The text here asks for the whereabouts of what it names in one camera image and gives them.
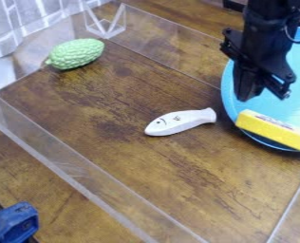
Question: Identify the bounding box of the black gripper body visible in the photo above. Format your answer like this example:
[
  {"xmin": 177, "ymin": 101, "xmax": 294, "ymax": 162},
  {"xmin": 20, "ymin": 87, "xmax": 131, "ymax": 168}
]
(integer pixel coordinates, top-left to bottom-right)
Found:
[{"xmin": 220, "ymin": 8, "xmax": 298, "ymax": 100}]

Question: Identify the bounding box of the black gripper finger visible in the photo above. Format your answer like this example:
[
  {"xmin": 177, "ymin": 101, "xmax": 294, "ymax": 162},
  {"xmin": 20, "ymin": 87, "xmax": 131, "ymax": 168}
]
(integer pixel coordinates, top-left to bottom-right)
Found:
[
  {"xmin": 250, "ymin": 72, "xmax": 266, "ymax": 99},
  {"xmin": 234, "ymin": 62, "xmax": 252, "ymax": 102}
]

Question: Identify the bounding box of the blue round plastic tray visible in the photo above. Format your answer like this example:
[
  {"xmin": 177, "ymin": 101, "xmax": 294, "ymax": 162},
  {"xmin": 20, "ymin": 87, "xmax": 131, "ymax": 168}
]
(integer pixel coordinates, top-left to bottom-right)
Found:
[{"xmin": 220, "ymin": 27, "xmax": 300, "ymax": 153}]

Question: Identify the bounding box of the yellow butter block toy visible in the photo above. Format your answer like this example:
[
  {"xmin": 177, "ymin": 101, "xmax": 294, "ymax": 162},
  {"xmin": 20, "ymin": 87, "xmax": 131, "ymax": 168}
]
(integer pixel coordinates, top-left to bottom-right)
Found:
[{"xmin": 236, "ymin": 109, "xmax": 300, "ymax": 151}]

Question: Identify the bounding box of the white wooden fish toy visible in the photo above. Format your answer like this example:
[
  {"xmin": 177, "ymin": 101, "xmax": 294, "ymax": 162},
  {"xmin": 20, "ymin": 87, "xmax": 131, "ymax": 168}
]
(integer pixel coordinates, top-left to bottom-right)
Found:
[{"xmin": 145, "ymin": 108, "xmax": 217, "ymax": 137}]

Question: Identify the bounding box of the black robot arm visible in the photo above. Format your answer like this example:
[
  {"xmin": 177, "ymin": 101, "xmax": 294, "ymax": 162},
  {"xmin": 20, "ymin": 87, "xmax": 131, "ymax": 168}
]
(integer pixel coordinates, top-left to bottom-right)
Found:
[{"xmin": 220, "ymin": 0, "xmax": 300, "ymax": 102}]

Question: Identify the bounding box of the green bumpy gourd toy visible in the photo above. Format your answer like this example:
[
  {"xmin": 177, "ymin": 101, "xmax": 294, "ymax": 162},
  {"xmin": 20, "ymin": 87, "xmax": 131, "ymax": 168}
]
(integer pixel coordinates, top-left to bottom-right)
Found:
[{"xmin": 46, "ymin": 38, "xmax": 105, "ymax": 70}]

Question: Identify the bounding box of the clear acrylic barrier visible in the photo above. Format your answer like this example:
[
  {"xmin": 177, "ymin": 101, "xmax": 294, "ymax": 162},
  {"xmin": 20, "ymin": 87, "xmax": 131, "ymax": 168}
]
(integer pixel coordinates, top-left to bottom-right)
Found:
[{"xmin": 0, "ymin": 98, "xmax": 209, "ymax": 243}]

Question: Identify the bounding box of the white checkered cloth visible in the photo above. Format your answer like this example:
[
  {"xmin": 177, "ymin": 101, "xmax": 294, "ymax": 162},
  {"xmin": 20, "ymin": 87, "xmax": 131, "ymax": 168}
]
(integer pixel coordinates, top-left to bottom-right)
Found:
[{"xmin": 0, "ymin": 0, "xmax": 88, "ymax": 57}]

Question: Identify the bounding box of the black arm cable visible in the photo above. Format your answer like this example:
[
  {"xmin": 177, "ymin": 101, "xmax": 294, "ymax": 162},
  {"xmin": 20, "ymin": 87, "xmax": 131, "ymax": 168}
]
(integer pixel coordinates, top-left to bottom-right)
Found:
[{"xmin": 284, "ymin": 22, "xmax": 300, "ymax": 45}]

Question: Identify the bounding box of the clear acrylic corner bracket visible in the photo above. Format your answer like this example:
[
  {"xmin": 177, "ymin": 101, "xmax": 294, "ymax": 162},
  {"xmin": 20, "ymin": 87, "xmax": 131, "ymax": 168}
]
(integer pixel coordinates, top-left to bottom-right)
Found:
[{"xmin": 84, "ymin": 0, "xmax": 127, "ymax": 39}]

